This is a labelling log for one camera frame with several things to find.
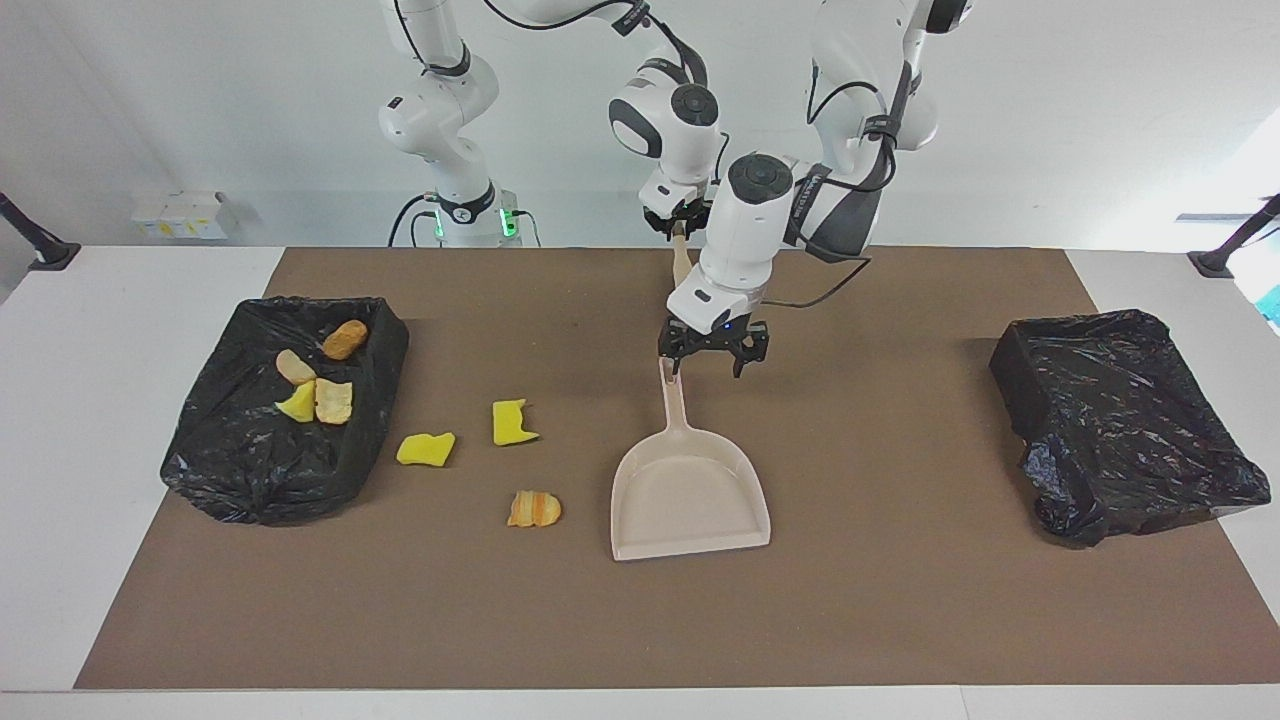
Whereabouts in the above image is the beige plastic dustpan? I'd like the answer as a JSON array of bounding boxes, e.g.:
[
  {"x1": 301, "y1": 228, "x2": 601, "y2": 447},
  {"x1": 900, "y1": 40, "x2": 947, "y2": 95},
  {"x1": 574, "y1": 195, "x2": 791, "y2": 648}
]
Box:
[{"x1": 610, "y1": 357, "x2": 772, "y2": 562}]

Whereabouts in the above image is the yellow sponge piece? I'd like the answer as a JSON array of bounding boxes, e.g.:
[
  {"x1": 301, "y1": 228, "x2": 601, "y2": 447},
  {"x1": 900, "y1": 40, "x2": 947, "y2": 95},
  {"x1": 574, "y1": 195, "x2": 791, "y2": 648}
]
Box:
[
  {"x1": 396, "y1": 432, "x2": 457, "y2": 467},
  {"x1": 492, "y1": 399, "x2": 541, "y2": 447},
  {"x1": 275, "y1": 379, "x2": 318, "y2": 424}
]

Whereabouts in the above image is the brown oval bun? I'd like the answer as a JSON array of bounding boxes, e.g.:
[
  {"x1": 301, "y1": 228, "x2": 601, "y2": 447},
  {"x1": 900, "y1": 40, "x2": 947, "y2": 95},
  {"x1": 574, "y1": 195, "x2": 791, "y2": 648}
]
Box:
[{"x1": 322, "y1": 319, "x2": 369, "y2": 361}]

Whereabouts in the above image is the black bag lined bin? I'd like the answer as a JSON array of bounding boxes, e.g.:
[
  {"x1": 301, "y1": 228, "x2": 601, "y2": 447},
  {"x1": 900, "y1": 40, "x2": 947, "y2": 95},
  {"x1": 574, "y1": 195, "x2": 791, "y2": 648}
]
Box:
[
  {"x1": 160, "y1": 295, "x2": 411, "y2": 527},
  {"x1": 989, "y1": 309, "x2": 1272, "y2": 547}
]

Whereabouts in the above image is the brown table mat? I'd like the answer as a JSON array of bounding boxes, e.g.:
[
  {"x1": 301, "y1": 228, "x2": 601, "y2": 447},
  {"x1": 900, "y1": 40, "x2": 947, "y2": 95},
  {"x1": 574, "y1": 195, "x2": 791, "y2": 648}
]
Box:
[{"x1": 74, "y1": 247, "x2": 1280, "y2": 690}]

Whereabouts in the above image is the black pole stand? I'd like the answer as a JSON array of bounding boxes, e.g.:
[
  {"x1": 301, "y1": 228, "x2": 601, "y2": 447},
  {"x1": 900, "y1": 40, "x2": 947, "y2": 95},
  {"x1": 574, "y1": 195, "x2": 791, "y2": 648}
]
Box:
[
  {"x1": 1188, "y1": 194, "x2": 1280, "y2": 279},
  {"x1": 0, "y1": 190, "x2": 82, "y2": 272}
]

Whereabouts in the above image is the left arm gripper cable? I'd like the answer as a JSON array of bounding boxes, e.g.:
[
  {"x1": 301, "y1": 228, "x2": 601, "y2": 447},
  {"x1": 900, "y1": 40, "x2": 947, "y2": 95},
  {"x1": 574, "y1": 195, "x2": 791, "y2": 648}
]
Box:
[{"x1": 765, "y1": 55, "x2": 916, "y2": 311}]

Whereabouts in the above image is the arm gripper cable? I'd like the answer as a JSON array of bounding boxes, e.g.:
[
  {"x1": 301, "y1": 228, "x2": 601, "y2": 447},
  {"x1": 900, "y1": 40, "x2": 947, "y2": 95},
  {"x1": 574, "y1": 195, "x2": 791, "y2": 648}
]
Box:
[
  {"x1": 392, "y1": 0, "x2": 726, "y2": 191},
  {"x1": 765, "y1": 55, "x2": 916, "y2": 311}
]

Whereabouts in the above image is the right arm gripper cable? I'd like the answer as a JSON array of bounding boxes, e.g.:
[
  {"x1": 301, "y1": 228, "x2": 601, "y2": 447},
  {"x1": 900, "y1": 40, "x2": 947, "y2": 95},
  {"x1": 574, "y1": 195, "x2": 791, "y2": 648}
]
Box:
[{"x1": 392, "y1": 0, "x2": 726, "y2": 191}]

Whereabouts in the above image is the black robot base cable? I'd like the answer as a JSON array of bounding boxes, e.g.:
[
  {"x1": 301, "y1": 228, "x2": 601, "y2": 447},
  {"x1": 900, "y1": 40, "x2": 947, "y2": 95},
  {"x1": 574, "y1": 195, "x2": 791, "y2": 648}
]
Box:
[{"x1": 388, "y1": 193, "x2": 443, "y2": 248}]

